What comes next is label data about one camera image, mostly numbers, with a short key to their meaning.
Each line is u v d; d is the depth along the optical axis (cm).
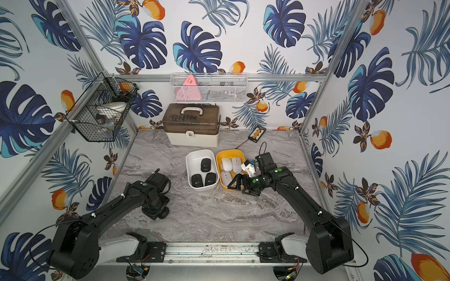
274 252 73
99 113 82
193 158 102
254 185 69
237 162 101
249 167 75
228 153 103
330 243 40
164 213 81
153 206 72
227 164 100
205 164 100
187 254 75
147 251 71
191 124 95
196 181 93
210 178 95
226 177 95
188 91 90
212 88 92
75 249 41
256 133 117
